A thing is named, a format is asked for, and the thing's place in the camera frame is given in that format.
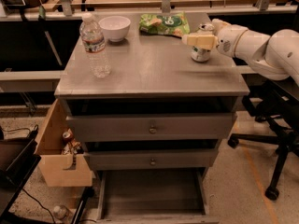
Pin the grey drawer cabinet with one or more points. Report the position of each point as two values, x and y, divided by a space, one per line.
151 75

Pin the grey open bottom drawer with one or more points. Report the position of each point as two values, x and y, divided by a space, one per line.
157 196

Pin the cardboard box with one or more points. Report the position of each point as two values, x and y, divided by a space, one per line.
58 169

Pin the clear plastic water bottle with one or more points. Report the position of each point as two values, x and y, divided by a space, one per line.
95 46

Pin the grey middle drawer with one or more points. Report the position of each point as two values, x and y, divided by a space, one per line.
151 159

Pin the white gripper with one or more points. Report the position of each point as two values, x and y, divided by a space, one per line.
226 43

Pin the plastic bottle on floor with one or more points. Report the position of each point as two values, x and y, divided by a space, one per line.
63 214

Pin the white bowl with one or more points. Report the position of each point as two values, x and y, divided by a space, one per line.
115 28

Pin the black office chair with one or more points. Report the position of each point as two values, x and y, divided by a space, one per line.
280 109

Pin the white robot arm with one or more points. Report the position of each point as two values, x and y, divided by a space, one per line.
272 56

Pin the black cart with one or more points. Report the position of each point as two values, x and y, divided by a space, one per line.
17 161

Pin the grey top drawer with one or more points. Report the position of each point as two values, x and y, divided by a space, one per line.
141 128

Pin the red soda can in box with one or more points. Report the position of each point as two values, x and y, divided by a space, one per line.
67 137

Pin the white green 7up can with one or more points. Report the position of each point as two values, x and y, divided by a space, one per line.
202 55

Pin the green chip bag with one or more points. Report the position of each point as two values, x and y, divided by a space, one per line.
175 25

